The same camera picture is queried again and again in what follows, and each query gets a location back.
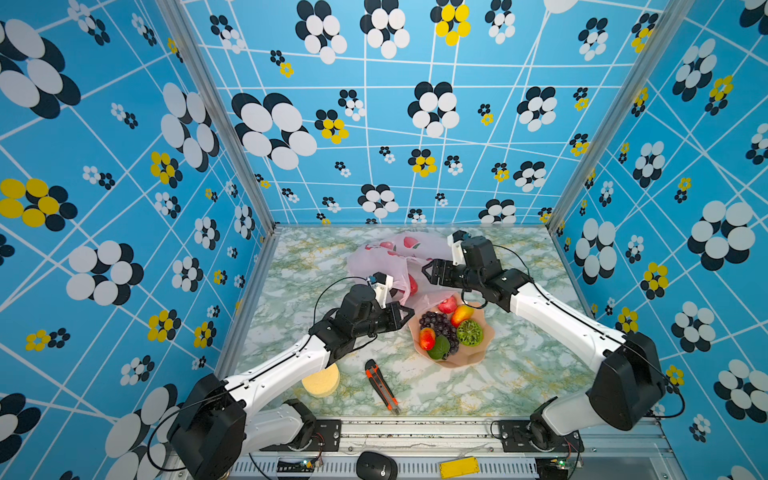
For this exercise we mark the red peach top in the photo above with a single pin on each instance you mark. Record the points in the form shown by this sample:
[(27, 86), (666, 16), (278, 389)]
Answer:
[(448, 306)]

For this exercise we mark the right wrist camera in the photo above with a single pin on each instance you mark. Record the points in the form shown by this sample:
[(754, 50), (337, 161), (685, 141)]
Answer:
[(455, 243)]

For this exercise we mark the pink plastic bag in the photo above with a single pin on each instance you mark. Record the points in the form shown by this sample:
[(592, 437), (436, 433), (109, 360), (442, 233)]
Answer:
[(399, 256)]

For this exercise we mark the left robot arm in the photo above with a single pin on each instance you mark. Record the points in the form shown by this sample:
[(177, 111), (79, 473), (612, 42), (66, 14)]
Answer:
[(221, 419)]

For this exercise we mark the green kiwi half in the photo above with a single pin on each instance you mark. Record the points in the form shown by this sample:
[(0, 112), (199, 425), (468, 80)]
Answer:
[(470, 333)]

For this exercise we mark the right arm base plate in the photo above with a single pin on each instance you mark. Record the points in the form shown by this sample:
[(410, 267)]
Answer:
[(524, 436)]

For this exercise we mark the orange black utility knife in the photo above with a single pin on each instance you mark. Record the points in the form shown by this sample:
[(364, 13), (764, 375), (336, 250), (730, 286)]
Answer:
[(381, 387)]

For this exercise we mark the dark grape bunch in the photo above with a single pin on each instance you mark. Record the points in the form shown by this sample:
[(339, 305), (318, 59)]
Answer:
[(441, 324)]

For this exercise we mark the aluminium front rail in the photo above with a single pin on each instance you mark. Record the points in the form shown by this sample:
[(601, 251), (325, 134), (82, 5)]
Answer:
[(420, 444)]

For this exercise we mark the red orange mango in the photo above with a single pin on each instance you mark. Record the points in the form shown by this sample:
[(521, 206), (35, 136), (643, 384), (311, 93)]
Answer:
[(427, 339)]

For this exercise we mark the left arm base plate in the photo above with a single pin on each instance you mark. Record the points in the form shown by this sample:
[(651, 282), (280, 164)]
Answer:
[(324, 437)]

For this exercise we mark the pink fruit plate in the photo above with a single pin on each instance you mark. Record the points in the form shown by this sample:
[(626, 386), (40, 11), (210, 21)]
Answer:
[(465, 356)]

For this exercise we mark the black computer mouse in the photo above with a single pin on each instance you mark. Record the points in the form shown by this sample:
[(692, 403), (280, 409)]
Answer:
[(372, 465)]

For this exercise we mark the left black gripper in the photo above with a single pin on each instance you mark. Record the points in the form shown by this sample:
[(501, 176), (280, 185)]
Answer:
[(395, 321)]

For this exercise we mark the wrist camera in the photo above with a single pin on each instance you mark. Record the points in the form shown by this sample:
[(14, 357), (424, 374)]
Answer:
[(455, 243), (381, 284)]

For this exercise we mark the red strawberry fruit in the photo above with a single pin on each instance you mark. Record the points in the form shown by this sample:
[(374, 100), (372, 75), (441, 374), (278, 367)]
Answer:
[(413, 285)]

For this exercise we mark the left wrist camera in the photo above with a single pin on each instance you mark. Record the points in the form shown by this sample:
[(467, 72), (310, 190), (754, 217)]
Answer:
[(381, 284)]

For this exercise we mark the yellow mango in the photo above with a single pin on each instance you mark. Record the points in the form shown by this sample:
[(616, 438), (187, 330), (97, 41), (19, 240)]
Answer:
[(461, 314)]

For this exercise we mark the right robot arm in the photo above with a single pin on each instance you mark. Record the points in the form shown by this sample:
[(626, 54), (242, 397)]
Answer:
[(628, 377)]

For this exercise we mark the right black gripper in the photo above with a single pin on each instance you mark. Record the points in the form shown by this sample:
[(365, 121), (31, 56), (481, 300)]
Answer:
[(442, 267)]

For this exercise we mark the yellow tag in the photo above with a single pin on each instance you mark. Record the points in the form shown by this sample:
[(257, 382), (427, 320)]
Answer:
[(459, 468)]

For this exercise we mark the yellow round sponge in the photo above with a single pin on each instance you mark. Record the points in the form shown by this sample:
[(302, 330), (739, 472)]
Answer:
[(324, 383)]

